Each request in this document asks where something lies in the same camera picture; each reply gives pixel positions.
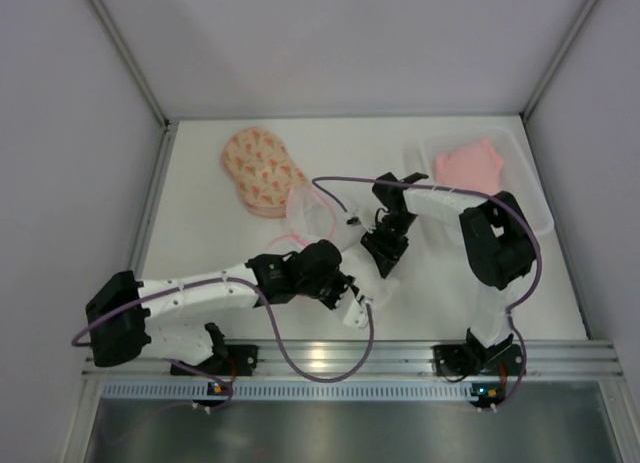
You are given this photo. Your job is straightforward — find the white mesh laundry bag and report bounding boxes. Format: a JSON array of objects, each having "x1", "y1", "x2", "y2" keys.
[{"x1": 267, "y1": 187, "x2": 363, "y2": 255}]

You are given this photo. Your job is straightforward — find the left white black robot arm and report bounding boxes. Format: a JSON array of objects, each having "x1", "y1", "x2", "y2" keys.
[{"x1": 86, "y1": 240, "x2": 368, "y2": 368}]

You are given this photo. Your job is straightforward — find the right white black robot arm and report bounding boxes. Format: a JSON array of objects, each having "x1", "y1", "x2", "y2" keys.
[{"x1": 360, "y1": 173, "x2": 539, "y2": 349}]

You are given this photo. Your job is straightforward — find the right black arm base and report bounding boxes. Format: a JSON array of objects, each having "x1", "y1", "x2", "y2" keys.
[{"x1": 433, "y1": 331, "x2": 524, "y2": 381}]

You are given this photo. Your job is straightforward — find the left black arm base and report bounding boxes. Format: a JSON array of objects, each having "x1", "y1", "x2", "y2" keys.
[{"x1": 167, "y1": 344, "x2": 258, "y2": 377}]

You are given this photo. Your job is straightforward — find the floral orange bra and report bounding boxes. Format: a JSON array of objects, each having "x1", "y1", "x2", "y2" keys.
[{"x1": 220, "y1": 127, "x2": 310, "y2": 219}]

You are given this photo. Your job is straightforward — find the pink cloth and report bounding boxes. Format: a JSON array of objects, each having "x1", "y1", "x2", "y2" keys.
[{"x1": 435, "y1": 138, "x2": 504, "y2": 195}]

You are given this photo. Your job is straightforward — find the clear plastic bin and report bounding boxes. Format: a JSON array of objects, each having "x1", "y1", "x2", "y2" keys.
[{"x1": 403, "y1": 126, "x2": 554, "y2": 237}]

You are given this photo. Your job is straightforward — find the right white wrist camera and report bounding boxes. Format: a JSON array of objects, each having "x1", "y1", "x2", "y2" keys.
[{"x1": 346, "y1": 207, "x2": 375, "y2": 232}]

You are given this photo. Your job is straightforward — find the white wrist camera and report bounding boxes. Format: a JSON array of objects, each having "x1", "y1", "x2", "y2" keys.
[
  {"x1": 334, "y1": 293, "x2": 372, "y2": 329},
  {"x1": 346, "y1": 207, "x2": 375, "y2": 232}
]

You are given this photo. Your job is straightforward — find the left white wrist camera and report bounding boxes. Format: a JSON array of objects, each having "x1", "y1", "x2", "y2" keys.
[{"x1": 334, "y1": 293, "x2": 372, "y2": 329}]

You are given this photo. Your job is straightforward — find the aluminium front rail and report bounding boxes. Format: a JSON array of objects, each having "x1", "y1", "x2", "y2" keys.
[{"x1": 82, "y1": 338, "x2": 624, "y2": 382}]

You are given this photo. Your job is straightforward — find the slotted grey cable duct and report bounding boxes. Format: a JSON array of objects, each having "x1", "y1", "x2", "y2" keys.
[{"x1": 102, "y1": 380, "x2": 501, "y2": 402}]

